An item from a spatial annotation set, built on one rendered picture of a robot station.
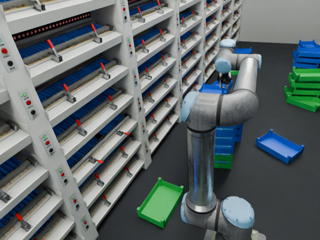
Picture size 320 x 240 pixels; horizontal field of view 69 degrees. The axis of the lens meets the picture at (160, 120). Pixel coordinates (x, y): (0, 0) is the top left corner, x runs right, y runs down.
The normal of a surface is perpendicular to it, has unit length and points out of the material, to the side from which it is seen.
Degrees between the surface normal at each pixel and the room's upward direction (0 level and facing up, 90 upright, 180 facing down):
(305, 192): 0
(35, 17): 107
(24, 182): 17
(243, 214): 6
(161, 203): 0
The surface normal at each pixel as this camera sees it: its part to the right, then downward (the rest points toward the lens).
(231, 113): 0.03, 0.19
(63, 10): 0.88, 0.42
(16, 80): 0.89, 0.19
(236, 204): 0.01, -0.85
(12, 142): 0.17, -0.73
